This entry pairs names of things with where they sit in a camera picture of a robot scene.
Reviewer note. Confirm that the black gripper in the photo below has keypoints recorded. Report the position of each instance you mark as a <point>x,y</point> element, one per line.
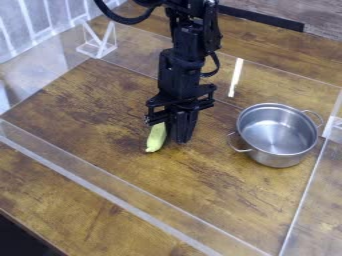
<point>181,95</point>

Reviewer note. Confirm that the green handled metal spoon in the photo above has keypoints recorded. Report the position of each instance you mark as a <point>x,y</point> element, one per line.
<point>157,138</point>

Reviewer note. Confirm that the small steel pot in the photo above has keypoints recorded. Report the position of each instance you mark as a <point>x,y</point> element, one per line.
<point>279,132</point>

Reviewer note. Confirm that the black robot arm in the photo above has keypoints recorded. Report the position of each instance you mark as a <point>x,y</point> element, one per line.
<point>196,32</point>

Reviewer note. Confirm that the black strip on table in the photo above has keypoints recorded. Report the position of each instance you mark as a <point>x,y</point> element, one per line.
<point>263,18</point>

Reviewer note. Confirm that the clear acrylic triangle bracket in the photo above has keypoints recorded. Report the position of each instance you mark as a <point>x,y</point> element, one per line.
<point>98,47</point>

